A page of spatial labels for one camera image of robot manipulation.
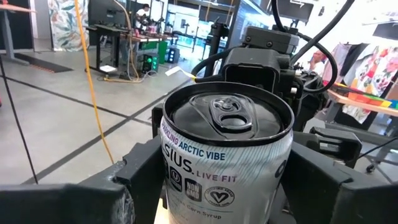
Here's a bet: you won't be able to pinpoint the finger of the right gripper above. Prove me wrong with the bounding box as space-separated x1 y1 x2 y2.
309 126 364 169
151 104 165 139

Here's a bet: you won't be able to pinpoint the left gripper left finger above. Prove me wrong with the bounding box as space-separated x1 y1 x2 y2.
0 135 165 224

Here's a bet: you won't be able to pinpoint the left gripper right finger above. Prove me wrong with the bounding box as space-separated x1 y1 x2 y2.
269 141 398 224

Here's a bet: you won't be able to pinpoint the white Celsius energy drink can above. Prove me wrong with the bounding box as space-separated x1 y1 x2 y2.
159 81 295 224

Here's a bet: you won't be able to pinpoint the person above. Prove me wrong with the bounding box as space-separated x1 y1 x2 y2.
309 50 326 77
135 3 152 30

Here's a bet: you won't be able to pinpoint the wooden table colourful blocks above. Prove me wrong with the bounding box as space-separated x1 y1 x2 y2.
326 82 398 118

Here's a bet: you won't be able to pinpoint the computer tower green lights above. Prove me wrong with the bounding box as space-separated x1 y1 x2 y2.
142 52 160 73

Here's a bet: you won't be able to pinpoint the green bin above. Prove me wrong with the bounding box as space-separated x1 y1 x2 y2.
139 40 169 65

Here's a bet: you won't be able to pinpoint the floral patterned garment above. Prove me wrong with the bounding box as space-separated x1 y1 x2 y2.
341 45 398 125

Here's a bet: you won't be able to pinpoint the black standing desk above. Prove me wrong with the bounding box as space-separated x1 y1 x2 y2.
84 24 134 75

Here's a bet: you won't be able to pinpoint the lit display screen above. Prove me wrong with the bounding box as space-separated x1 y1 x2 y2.
228 0 276 49

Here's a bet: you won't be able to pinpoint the black computer monitor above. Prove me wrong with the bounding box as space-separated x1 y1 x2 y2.
88 0 127 27

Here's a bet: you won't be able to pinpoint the black floor mat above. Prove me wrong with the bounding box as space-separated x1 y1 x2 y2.
14 52 74 74

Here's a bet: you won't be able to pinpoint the leaf patterned partition panel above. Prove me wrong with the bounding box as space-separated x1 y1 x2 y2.
47 0 90 52

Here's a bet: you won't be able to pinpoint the wooden top desk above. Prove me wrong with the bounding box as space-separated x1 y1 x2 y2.
0 2 37 66

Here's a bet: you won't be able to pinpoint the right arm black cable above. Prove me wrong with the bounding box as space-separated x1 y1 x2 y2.
191 0 357 94

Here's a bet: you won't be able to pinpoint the yellow cable tag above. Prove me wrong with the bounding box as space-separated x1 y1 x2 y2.
164 65 197 82

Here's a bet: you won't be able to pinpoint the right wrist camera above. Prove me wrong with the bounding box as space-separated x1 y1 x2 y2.
221 49 282 97

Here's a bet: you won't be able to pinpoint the yellow hanging cable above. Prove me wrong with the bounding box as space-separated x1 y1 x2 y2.
73 0 115 165

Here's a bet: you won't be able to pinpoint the beige hanging cable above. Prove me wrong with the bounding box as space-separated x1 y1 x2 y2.
113 0 141 82

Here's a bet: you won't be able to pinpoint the black camera stand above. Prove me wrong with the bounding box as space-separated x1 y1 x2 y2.
203 17 231 77

